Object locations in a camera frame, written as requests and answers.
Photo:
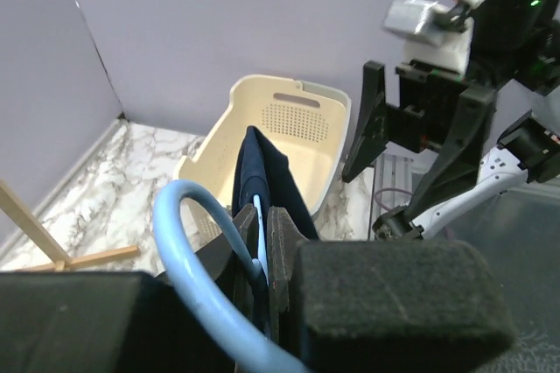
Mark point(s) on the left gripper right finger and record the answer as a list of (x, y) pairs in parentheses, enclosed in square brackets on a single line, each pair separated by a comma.
[(456, 167)]

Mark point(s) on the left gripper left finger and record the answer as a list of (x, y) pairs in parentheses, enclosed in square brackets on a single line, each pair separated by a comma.
[(380, 123)]

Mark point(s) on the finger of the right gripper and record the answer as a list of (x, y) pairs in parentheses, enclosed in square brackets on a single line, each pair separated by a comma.
[(196, 351), (292, 304)]

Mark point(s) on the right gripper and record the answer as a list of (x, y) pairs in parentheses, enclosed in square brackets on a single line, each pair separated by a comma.
[(428, 101)]

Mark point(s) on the navy blue t shirt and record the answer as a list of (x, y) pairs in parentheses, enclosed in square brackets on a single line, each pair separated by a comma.
[(263, 179)]

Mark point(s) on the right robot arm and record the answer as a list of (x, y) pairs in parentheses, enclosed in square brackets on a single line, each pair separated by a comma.
[(479, 86)]

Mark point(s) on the cream laundry basket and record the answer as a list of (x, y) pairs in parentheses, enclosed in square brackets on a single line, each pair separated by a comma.
[(306, 121)]

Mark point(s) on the wooden clothes rack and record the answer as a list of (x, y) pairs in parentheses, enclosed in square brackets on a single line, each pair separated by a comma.
[(22, 216)]

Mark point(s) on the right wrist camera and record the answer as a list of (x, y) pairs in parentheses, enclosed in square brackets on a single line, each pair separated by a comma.
[(434, 34)]

